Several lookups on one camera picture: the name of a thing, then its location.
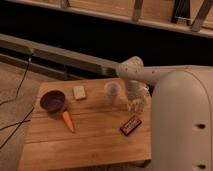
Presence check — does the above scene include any clear plastic bottle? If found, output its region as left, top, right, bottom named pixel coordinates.
left=131, top=99, right=141, bottom=114

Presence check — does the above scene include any dark purple bowl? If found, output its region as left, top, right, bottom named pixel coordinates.
left=40, top=90, right=66, bottom=114

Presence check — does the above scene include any dark snack bar packet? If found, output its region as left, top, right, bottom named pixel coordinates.
left=120, top=115, right=142, bottom=136

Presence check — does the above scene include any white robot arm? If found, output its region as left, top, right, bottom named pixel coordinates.
left=116, top=56, right=213, bottom=171

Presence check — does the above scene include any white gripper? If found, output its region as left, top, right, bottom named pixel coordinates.
left=125, top=80, right=149, bottom=113

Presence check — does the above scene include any beige sponge block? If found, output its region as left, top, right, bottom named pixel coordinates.
left=73, top=86, right=86, bottom=100

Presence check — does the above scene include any orange carrot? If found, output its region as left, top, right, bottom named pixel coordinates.
left=62, top=111, right=75, bottom=133

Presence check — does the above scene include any black cable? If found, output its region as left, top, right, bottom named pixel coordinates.
left=0, top=49, right=36, bottom=107
left=0, top=105, right=36, bottom=150

